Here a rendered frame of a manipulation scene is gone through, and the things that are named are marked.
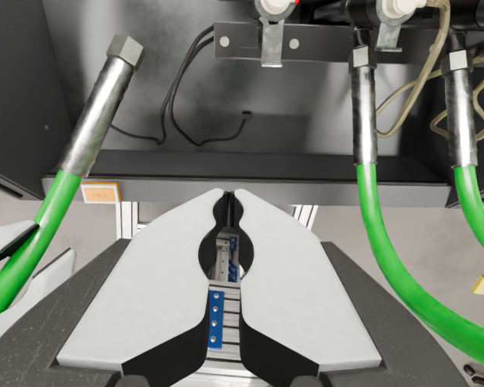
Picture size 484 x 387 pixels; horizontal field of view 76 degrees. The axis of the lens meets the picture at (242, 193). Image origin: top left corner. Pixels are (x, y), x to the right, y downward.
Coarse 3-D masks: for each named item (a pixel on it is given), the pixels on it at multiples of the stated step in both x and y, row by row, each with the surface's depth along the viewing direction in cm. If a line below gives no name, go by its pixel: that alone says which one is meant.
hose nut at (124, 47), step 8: (112, 40) 20; (120, 40) 20; (128, 40) 20; (112, 48) 20; (120, 48) 20; (128, 48) 20; (136, 48) 20; (112, 56) 20; (120, 56) 20; (128, 56) 20; (136, 56) 20; (136, 64) 21; (136, 72) 21
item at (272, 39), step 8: (264, 24) 21; (280, 24) 21; (264, 32) 21; (272, 32) 21; (280, 32) 21; (264, 40) 21; (272, 40) 21; (280, 40) 22; (264, 48) 22; (272, 48) 22; (280, 48) 22; (264, 56) 22; (272, 56) 22; (280, 56) 22
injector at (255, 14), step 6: (252, 0) 23; (258, 0) 20; (252, 6) 23; (258, 6) 20; (288, 6) 21; (294, 6) 20; (252, 12) 33; (258, 12) 21; (264, 12) 20; (282, 12) 21; (288, 12) 20; (258, 18) 25; (270, 18) 21; (276, 18) 21; (282, 18) 21; (258, 24) 25; (270, 24) 25; (276, 24) 25; (258, 30) 26; (258, 36) 26; (258, 42) 26
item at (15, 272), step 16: (64, 176) 19; (48, 192) 19; (64, 192) 19; (48, 208) 18; (64, 208) 19; (48, 224) 18; (32, 240) 17; (48, 240) 18; (16, 256) 17; (32, 256) 17; (0, 272) 16; (16, 272) 16; (32, 272) 17; (0, 288) 16; (16, 288) 16; (0, 304) 15
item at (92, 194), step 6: (90, 192) 45; (96, 192) 45; (102, 192) 45; (108, 192) 45; (90, 198) 46; (96, 198) 46; (102, 198) 46; (108, 198) 46; (114, 198) 46; (120, 198) 47
